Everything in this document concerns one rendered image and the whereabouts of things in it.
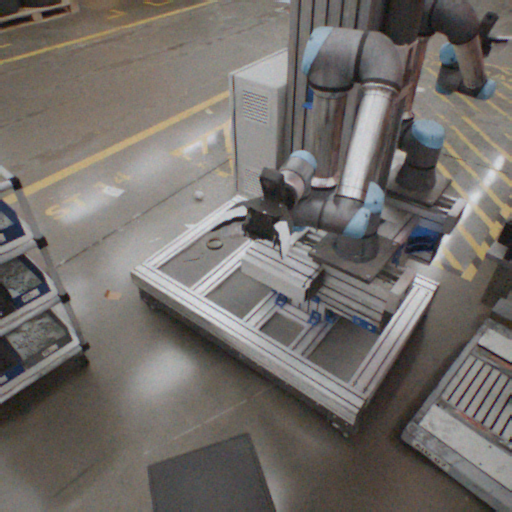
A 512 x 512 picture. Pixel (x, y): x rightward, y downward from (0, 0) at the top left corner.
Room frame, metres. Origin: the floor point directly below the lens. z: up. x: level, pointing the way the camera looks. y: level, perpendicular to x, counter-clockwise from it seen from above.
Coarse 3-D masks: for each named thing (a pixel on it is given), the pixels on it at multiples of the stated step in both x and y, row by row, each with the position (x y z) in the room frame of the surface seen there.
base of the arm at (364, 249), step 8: (376, 232) 1.07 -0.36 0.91; (336, 240) 1.10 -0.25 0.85; (344, 240) 1.06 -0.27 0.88; (352, 240) 1.05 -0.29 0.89; (360, 240) 1.04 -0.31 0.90; (368, 240) 1.05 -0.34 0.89; (376, 240) 1.07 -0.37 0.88; (336, 248) 1.07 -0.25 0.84; (344, 248) 1.05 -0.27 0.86; (352, 248) 1.04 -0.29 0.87; (360, 248) 1.04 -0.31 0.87; (368, 248) 1.04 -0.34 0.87; (376, 248) 1.06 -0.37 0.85; (344, 256) 1.04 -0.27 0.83; (352, 256) 1.03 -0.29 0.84; (360, 256) 1.03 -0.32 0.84; (368, 256) 1.03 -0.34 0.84; (376, 256) 1.06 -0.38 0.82
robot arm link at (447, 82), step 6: (444, 66) 1.75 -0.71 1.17; (444, 72) 1.74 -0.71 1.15; (450, 72) 1.73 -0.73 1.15; (456, 72) 1.73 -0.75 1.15; (438, 78) 1.76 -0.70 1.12; (444, 78) 1.74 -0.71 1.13; (450, 78) 1.72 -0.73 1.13; (456, 78) 1.71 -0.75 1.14; (462, 78) 1.69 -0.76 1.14; (438, 84) 1.75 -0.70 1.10; (444, 84) 1.73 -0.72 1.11; (450, 84) 1.71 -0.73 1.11; (456, 84) 1.69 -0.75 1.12; (438, 90) 1.75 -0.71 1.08; (444, 90) 1.73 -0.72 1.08; (450, 90) 1.73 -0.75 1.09; (456, 90) 1.70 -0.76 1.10
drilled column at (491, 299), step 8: (496, 272) 1.60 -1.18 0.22; (504, 272) 1.58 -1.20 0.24; (496, 280) 1.59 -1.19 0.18; (504, 280) 1.57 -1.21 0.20; (488, 288) 1.60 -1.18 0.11; (496, 288) 1.58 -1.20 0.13; (504, 288) 1.56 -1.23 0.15; (488, 296) 1.59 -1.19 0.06; (496, 296) 1.57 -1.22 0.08; (504, 296) 1.55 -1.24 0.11; (488, 304) 1.58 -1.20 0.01
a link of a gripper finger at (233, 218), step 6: (234, 210) 0.72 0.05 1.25; (240, 210) 0.72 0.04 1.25; (246, 210) 0.72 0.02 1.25; (222, 216) 0.70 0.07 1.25; (228, 216) 0.70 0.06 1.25; (234, 216) 0.70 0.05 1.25; (240, 216) 0.70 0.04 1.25; (246, 216) 0.73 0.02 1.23; (216, 222) 0.68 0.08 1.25; (222, 222) 0.68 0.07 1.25; (228, 222) 0.69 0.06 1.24; (234, 222) 0.70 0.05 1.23; (240, 222) 0.72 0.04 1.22; (210, 228) 0.67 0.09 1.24; (216, 228) 0.67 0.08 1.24; (222, 228) 0.69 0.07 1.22; (228, 228) 0.70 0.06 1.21; (222, 234) 0.70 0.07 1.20; (228, 234) 0.71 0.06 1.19
